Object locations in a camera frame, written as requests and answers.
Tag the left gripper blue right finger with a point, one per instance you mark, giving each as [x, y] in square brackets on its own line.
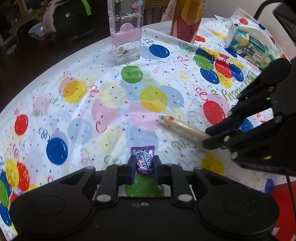
[158, 170]

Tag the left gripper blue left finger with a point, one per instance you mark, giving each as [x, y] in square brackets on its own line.
[130, 170]

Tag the purple candy packet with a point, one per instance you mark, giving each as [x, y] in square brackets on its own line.
[144, 158]

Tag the cream stick snack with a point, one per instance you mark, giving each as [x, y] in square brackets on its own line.
[187, 129]

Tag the balloon birthday tablecloth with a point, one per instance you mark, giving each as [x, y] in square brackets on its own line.
[87, 111]

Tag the teal tissue pack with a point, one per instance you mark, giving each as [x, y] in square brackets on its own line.
[250, 48]

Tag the red white cardboard box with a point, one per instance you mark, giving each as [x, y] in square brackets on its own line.
[285, 225]

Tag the orange juice bottle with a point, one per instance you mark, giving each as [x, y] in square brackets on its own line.
[187, 18]

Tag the clear pink square bottle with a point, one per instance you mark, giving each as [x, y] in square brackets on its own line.
[125, 23]

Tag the wooden chair with pink cloth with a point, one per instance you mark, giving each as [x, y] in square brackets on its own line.
[156, 11]

